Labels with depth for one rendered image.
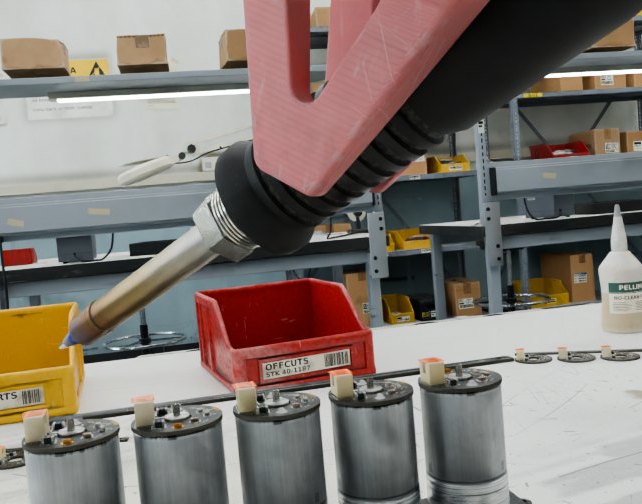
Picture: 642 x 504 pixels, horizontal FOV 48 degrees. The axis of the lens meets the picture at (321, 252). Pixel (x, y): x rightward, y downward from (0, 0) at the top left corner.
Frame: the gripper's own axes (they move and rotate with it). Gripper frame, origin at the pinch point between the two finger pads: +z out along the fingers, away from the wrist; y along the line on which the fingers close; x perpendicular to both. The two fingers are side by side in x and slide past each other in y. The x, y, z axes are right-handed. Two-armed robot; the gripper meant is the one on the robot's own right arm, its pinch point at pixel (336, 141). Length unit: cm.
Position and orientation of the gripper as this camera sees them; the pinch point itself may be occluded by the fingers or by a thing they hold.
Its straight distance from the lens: 13.7
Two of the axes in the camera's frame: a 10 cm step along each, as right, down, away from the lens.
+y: -5.3, 0.9, -8.4
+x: 7.8, 4.6, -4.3
